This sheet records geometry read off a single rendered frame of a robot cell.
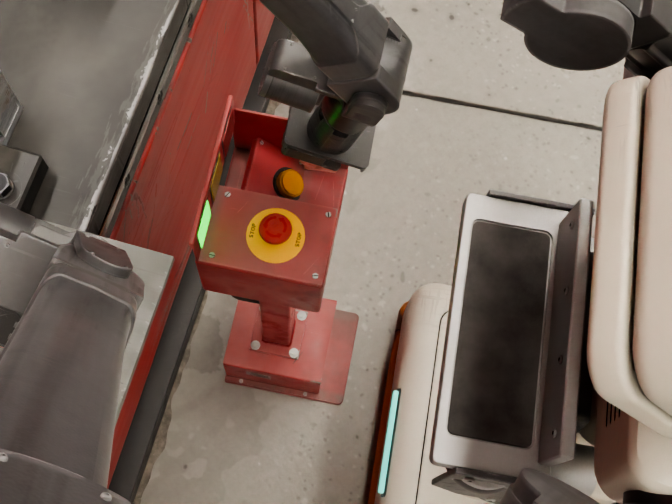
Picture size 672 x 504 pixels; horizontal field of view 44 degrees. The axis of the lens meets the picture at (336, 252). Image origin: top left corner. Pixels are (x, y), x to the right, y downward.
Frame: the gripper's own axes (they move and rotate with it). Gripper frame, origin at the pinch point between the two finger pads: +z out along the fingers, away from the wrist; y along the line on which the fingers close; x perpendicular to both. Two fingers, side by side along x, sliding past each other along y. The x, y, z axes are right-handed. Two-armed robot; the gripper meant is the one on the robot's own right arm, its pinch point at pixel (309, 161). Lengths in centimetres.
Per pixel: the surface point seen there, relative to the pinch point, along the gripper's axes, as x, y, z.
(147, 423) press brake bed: 26, 6, 80
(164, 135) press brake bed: -3.7, 17.7, 12.7
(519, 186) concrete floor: -43, -62, 66
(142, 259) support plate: 22.7, 16.6, -15.9
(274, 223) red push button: 9.2, 2.6, 0.0
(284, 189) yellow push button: 1.1, 1.0, 7.8
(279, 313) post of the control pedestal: 7.2, -9.0, 44.3
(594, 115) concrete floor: -65, -78, 62
